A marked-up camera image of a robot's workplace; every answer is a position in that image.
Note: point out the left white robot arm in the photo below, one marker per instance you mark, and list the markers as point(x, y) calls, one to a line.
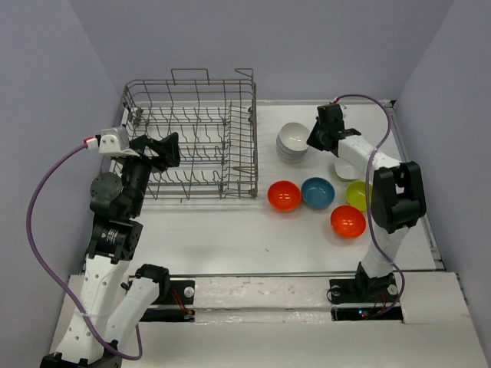
point(107, 311)

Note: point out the grey wire dish rack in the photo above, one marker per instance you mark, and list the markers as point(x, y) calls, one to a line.
point(215, 118)

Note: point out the white square dish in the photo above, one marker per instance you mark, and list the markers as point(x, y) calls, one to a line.
point(345, 171)

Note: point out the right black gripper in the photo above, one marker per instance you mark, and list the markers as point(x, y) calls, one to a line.
point(312, 140)

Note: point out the orange bowl right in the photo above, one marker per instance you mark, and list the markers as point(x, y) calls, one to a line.
point(348, 222)

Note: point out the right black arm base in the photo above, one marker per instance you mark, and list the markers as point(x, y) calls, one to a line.
point(350, 303)

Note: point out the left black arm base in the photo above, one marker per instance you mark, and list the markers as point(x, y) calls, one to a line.
point(177, 306)

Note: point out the orange bowl left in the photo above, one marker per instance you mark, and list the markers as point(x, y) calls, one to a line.
point(284, 196)

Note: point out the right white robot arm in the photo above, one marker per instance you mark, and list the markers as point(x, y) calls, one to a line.
point(396, 204)

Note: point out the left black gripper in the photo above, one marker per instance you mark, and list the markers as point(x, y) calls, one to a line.
point(167, 148)

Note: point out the blue bowl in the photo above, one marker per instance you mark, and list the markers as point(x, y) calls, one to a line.
point(317, 193)

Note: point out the orange bowl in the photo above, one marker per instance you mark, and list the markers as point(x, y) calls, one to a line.
point(284, 196)
point(348, 222)

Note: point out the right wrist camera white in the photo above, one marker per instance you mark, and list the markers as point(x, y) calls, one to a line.
point(337, 102)

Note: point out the lime green bowl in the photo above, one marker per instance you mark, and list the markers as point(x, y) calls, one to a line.
point(355, 195)

